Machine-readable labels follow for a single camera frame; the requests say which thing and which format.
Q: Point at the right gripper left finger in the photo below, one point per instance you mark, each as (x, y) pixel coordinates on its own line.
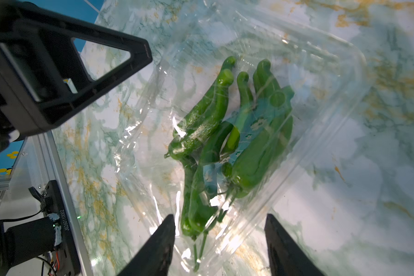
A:
(155, 256)

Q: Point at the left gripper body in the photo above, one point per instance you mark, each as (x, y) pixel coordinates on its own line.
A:
(18, 110)

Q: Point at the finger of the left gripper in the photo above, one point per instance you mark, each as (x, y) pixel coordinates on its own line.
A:
(101, 59)

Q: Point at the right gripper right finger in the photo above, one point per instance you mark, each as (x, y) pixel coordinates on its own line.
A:
(286, 258)

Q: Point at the green pepper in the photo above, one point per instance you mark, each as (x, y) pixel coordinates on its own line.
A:
(205, 117)
(262, 129)

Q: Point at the clear clamshell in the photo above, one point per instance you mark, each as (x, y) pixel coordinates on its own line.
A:
(327, 74)

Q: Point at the aluminium front rail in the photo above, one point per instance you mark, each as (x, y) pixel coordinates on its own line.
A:
(37, 217)

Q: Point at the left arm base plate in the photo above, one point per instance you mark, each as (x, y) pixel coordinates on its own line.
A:
(64, 254)

